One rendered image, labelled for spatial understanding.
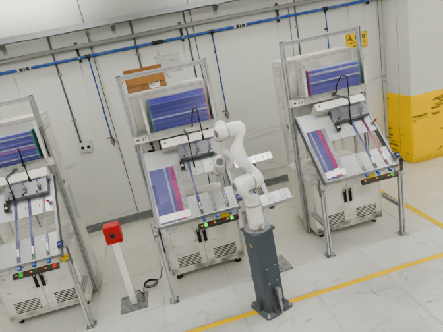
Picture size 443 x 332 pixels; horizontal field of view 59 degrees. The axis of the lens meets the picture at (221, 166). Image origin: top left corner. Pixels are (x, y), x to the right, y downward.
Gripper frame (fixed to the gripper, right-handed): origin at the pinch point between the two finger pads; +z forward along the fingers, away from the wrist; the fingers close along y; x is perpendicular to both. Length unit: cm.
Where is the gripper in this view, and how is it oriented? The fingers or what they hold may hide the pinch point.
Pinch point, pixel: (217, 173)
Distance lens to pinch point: 335.0
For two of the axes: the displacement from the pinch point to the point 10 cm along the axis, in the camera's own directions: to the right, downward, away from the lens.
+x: 2.7, 9.2, -2.8
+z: -0.5, 3.1, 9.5
